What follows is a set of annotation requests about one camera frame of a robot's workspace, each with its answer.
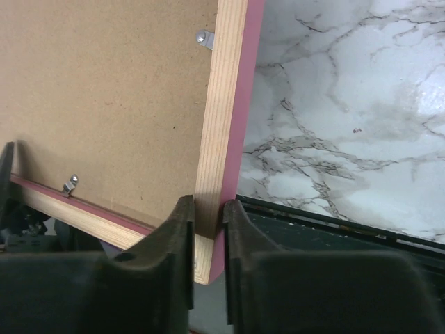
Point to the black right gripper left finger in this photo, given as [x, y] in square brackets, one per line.
[146, 289]

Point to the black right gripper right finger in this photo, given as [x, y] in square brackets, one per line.
[272, 290]

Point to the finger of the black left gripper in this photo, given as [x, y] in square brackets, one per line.
[5, 171]

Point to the brown frame backing board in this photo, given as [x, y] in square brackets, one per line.
[111, 91]

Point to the pink wooden picture frame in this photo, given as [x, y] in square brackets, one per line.
[233, 43]

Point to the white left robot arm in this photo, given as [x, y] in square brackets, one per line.
[23, 228]

